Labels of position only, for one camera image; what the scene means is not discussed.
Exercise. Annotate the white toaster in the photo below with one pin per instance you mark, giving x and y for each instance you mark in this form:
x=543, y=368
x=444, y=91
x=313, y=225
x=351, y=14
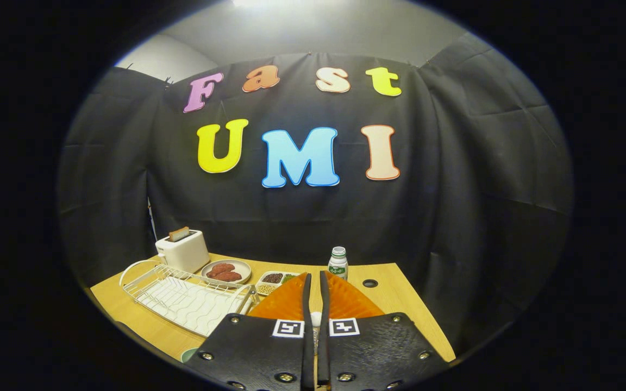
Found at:
x=185, y=254

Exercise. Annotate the black backdrop cloth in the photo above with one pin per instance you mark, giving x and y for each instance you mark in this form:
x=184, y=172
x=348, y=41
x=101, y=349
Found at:
x=291, y=212

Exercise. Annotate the beige round plate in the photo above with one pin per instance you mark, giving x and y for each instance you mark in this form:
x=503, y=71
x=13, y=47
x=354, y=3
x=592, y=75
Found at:
x=243, y=266

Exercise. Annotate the pale green plate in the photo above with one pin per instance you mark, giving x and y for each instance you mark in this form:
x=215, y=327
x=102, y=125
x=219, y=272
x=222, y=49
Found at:
x=189, y=355

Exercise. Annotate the brown toast slice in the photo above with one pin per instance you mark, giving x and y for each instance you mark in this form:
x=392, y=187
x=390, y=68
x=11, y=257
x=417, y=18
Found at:
x=179, y=234

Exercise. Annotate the green mung beans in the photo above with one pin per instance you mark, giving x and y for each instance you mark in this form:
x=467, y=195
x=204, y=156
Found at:
x=289, y=277

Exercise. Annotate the white drink bottle green cap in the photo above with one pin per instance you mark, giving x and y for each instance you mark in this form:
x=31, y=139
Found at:
x=338, y=266

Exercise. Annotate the yellow soybeans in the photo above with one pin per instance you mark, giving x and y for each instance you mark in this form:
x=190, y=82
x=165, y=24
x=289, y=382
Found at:
x=265, y=289

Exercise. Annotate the white divided tray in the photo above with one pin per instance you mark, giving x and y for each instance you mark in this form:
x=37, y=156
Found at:
x=276, y=285

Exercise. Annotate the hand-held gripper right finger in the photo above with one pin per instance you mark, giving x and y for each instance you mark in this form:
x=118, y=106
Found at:
x=378, y=347

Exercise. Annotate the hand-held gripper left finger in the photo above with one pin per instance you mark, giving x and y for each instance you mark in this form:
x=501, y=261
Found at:
x=253, y=353

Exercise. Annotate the red meat piece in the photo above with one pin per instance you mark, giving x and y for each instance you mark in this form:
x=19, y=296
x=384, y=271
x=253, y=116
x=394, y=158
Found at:
x=229, y=276
x=220, y=268

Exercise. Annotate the dark red beans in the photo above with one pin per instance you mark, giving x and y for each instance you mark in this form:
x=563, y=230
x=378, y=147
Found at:
x=273, y=278

